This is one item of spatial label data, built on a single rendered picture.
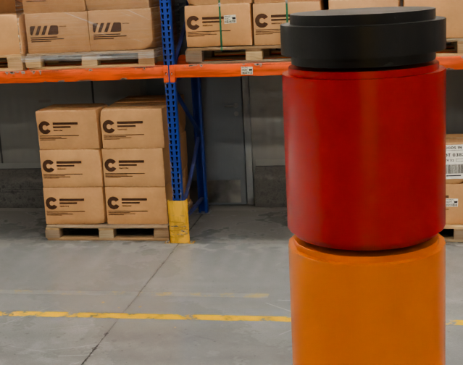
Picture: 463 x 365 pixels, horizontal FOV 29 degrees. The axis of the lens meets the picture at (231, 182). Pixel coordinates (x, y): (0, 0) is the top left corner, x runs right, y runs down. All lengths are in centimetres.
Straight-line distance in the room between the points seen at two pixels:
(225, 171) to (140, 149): 143
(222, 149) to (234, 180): 35
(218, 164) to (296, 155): 914
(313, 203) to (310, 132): 2
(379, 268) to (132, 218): 818
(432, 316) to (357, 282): 3
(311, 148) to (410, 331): 6
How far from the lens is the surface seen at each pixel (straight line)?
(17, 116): 1005
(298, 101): 27
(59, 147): 852
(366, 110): 26
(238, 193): 945
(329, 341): 28
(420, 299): 28
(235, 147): 935
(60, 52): 831
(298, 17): 27
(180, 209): 816
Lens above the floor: 235
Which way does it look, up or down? 13 degrees down
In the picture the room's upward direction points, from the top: 3 degrees counter-clockwise
